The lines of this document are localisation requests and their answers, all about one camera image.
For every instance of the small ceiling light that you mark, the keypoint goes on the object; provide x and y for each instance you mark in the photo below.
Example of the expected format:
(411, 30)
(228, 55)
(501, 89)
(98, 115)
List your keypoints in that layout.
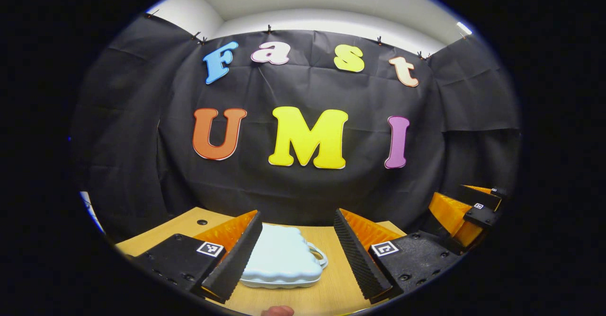
(464, 28)

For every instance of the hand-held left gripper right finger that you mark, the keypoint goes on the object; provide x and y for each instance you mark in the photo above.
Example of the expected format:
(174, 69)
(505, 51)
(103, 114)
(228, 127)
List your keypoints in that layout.
(357, 259)

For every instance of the black backdrop cloth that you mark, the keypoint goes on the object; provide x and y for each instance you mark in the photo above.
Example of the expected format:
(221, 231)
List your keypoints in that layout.
(303, 188)

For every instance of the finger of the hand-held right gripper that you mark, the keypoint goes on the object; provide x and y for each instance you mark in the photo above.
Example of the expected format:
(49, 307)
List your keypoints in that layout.
(450, 212)
(478, 195)

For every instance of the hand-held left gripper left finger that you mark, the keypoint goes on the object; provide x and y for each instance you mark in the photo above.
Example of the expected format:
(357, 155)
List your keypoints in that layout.
(239, 259)

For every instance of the small light blue suitcase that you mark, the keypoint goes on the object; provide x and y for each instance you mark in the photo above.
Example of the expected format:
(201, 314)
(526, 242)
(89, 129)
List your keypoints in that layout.
(279, 259)

